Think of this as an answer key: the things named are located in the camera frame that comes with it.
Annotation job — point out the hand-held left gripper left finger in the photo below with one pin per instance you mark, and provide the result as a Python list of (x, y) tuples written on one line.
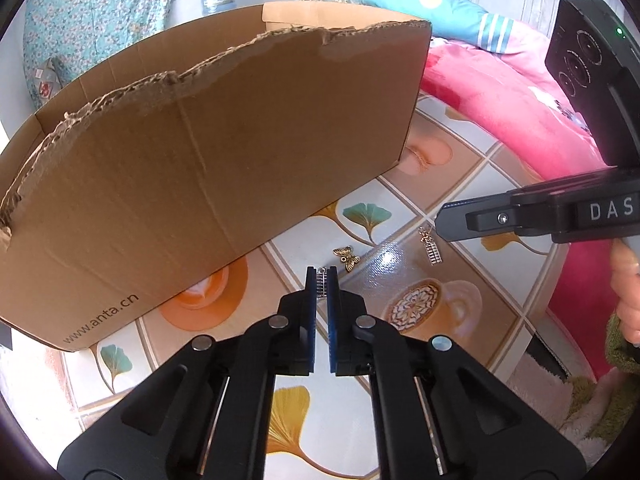
[(310, 330)]

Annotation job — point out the white fleece blanket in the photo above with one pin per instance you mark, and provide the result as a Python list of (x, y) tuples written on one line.
[(550, 395)]

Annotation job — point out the teal floral cloth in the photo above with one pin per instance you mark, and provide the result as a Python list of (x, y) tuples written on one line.
[(100, 20)]

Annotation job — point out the blue cartoon pillow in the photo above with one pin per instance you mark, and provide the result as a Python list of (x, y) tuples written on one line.
[(425, 0)]

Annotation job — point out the person's right hand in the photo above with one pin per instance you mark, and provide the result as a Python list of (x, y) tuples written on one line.
[(630, 290)]

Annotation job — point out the silver ladder charm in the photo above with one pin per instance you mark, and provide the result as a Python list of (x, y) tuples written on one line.
[(432, 250)]

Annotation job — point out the brown cardboard box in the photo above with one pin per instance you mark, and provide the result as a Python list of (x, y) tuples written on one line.
[(200, 160)]

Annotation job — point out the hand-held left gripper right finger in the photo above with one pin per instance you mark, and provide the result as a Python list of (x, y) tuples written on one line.
[(334, 330)]

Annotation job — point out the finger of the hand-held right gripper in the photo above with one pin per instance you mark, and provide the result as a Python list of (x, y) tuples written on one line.
[(475, 220)]

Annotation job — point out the small silver charm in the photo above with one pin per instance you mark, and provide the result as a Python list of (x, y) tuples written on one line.
[(323, 271)]

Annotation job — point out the gold butterfly charm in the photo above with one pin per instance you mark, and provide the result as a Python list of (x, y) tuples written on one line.
[(346, 258)]

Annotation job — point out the patterned cloth pouch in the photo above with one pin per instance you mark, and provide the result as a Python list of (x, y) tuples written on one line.
[(46, 82)]

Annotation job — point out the pink blanket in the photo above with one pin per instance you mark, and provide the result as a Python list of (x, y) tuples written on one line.
[(500, 100)]

